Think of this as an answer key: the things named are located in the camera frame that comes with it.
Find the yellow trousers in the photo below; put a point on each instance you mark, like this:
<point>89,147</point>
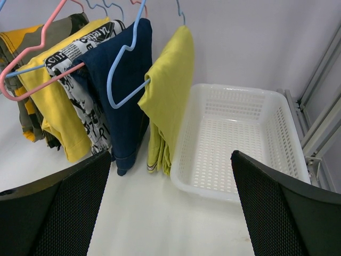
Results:
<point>59,116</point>

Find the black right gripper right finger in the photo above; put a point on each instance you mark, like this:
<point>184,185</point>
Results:
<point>284,215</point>

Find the navy blue trousers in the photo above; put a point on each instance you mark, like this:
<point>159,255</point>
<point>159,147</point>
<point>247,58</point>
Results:
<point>127,124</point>

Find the olive green trousers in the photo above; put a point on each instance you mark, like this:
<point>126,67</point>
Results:
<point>164,101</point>

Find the white plastic basket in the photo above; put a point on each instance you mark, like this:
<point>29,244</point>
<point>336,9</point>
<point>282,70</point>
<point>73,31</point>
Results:
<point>220,119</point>

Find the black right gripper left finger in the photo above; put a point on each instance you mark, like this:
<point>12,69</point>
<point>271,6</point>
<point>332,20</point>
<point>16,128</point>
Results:
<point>55,215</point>

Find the blue hanger of olive trousers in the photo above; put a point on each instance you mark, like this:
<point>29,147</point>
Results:
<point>123,66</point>

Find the aluminium frame right post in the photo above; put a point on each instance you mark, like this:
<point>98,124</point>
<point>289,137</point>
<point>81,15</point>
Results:
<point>316,115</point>

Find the black white print trousers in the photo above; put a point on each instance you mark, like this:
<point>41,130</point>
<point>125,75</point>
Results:
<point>61,59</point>

